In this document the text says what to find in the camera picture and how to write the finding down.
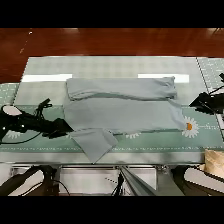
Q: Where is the beige garment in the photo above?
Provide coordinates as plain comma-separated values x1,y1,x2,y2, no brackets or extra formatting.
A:
203,148,224,178

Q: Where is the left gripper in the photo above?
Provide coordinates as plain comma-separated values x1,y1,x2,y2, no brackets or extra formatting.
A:
42,118,75,140

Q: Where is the silver frame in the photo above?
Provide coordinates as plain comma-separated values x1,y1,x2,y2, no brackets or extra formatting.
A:
0,161,224,197

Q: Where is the grey T-shirt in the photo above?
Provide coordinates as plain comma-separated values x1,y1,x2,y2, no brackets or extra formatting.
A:
62,75,188,165

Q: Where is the black cable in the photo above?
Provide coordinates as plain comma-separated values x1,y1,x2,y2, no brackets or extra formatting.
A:
0,131,44,146
109,171,126,197
52,179,72,197

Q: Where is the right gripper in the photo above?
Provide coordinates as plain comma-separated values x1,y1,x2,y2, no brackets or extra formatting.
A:
188,92,220,116

